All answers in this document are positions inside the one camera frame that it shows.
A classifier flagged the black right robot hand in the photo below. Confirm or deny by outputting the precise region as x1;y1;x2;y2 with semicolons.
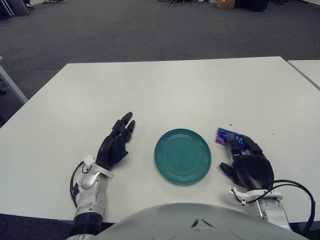
219;136;275;193

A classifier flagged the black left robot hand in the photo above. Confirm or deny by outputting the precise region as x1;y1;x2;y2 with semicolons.
95;111;136;171

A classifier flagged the blue purple gum pack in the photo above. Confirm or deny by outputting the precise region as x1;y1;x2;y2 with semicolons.
214;127;247;152

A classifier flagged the round green plate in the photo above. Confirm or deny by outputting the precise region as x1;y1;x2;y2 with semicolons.
153;128;212;186

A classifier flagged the grey robot torso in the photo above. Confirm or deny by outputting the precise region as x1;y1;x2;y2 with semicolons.
94;202;308;240

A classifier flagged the white neighbouring table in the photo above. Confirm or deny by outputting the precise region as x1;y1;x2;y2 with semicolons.
286;59;320;91

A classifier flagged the grey edged side table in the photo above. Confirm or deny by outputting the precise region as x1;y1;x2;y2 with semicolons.
0;64;29;106

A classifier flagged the brown cardboard box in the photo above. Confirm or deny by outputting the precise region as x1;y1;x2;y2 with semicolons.
216;0;236;8

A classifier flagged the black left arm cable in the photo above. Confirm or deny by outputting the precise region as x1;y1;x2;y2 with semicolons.
69;161;85;208

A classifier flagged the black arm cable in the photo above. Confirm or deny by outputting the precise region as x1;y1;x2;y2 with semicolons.
264;179;316;237
69;161;85;208

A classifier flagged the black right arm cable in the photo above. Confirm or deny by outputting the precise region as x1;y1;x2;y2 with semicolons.
264;179;316;237

